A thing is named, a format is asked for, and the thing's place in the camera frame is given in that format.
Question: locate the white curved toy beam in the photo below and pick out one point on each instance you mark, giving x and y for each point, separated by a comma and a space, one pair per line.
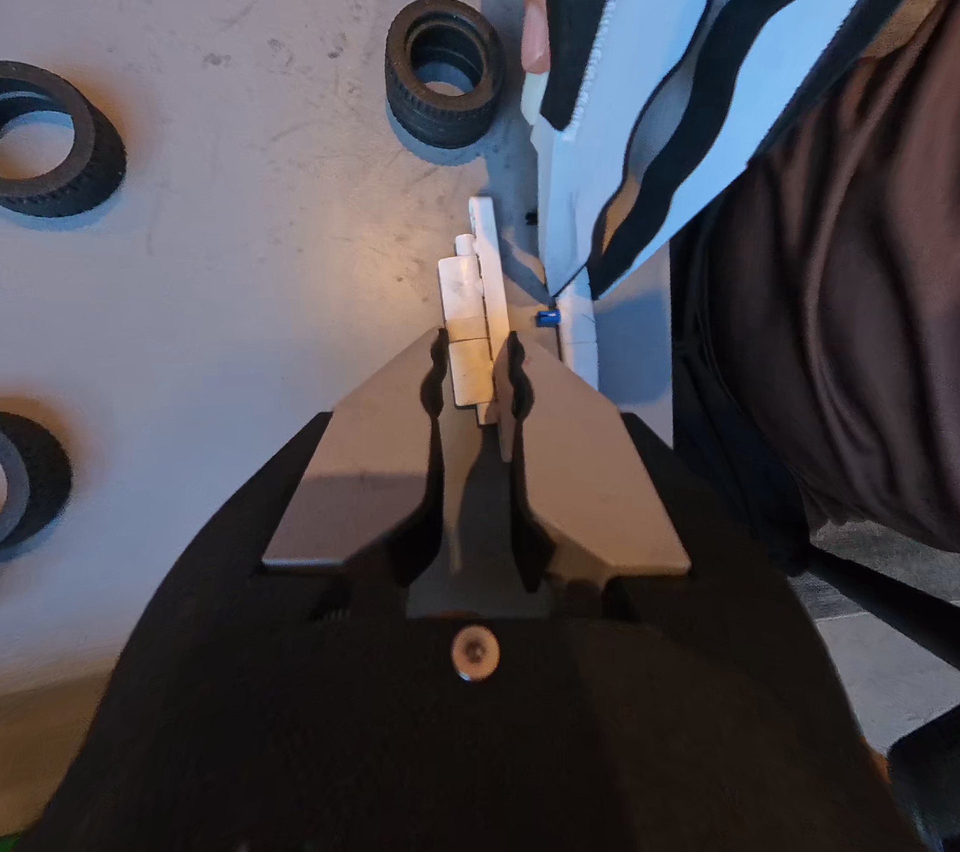
581, 342

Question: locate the white hinged brick assembly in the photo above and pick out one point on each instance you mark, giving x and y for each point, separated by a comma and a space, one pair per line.
469, 312

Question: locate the black toy tyre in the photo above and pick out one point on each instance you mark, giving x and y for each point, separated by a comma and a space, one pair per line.
397, 79
52, 484
105, 154

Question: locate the blue toy pin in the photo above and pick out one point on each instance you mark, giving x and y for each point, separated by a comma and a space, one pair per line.
549, 318

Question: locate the person's right hand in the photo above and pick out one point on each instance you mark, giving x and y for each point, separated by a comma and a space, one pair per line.
536, 4

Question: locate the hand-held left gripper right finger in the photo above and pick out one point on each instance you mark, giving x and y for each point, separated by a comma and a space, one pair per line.
600, 492

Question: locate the grey desk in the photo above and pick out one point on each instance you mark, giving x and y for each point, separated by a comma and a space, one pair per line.
225, 267

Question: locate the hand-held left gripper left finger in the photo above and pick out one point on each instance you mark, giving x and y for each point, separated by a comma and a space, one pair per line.
352, 492

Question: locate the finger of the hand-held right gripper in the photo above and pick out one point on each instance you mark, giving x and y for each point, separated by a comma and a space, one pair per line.
652, 4
780, 79

